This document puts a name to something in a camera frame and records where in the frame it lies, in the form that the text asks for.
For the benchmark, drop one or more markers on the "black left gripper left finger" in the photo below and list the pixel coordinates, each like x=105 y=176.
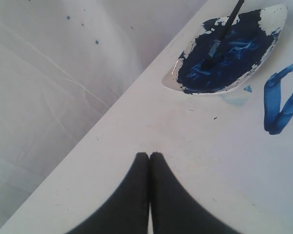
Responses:
x=126 y=211

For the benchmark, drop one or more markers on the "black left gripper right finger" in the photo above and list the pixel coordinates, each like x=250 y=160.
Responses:
x=173 y=209

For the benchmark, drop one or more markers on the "black paintbrush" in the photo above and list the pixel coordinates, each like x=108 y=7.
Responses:
x=208 y=61

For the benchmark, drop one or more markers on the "white paper sheet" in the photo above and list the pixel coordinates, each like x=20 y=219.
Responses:
x=234 y=152

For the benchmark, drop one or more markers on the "white plate with blue paint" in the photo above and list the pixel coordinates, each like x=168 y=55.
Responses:
x=247 y=44

